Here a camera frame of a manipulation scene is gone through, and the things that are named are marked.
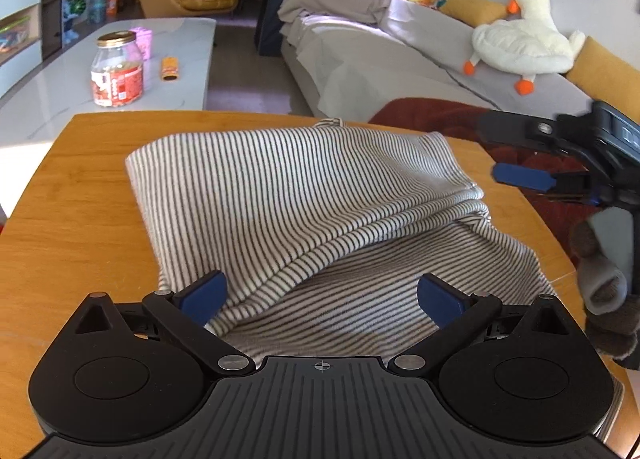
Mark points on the white marble coffee table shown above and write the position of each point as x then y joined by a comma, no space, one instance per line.
50,89

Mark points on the blue toy figure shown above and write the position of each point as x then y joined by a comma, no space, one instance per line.
72,14

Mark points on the orange snack packet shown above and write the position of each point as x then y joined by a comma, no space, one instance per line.
170,68

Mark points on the round wooden table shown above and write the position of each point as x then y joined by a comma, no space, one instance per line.
75,239

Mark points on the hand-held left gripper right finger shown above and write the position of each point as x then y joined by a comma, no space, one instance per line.
440,301

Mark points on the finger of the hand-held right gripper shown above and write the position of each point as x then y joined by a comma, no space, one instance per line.
520,131
522,176

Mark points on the white goose plush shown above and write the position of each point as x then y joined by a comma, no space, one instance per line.
525,39

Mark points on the blue water bottle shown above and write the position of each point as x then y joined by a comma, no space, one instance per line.
97,6

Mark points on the black white striped garment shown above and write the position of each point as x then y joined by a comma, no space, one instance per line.
300,189

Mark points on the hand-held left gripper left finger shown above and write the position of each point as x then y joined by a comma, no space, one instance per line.
205,296

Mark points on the grey sofa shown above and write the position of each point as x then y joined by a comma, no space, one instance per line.
400,69

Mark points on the pink box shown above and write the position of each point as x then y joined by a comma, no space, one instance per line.
143,41

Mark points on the grey shelf cabinet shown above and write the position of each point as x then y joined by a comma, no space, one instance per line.
20,4

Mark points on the yellow pillow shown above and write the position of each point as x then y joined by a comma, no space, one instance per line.
610,69
475,9

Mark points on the glass jar with gold lid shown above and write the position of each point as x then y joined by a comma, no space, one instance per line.
117,71

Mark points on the orange box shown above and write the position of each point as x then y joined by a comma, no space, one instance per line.
116,3

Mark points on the person's right hand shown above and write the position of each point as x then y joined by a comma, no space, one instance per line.
605,284

